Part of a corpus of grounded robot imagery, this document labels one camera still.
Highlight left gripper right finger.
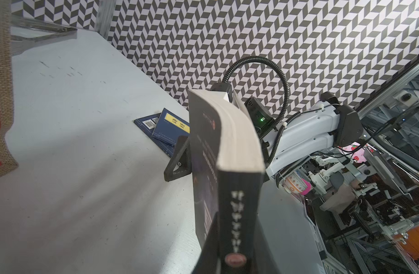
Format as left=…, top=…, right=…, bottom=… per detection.
left=253, top=219, right=280, bottom=274

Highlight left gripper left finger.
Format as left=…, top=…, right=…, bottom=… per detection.
left=192, top=212, right=219, bottom=274

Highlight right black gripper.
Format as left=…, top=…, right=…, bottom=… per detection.
left=164, top=97, right=274, bottom=182

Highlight blue book barcode back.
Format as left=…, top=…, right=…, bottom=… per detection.
left=133, top=113, right=174, bottom=158

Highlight dark blue bottom book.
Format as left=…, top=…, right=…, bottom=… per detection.
left=189, top=90, right=265, bottom=274

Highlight red burlap canvas bag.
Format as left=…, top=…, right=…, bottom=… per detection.
left=0, top=1, right=18, bottom=177

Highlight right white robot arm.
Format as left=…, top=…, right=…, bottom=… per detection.
left=190, top=56, right=364, bottom=176

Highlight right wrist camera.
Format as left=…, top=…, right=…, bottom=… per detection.
left=210, top=82, right=233, bottom=103

